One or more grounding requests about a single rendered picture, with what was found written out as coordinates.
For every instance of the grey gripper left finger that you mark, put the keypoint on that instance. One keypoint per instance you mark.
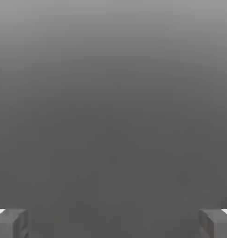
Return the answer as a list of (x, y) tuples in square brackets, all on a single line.
[(9, 224)]

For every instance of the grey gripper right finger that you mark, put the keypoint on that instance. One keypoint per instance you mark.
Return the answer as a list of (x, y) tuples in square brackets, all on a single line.
[(217, 224)]

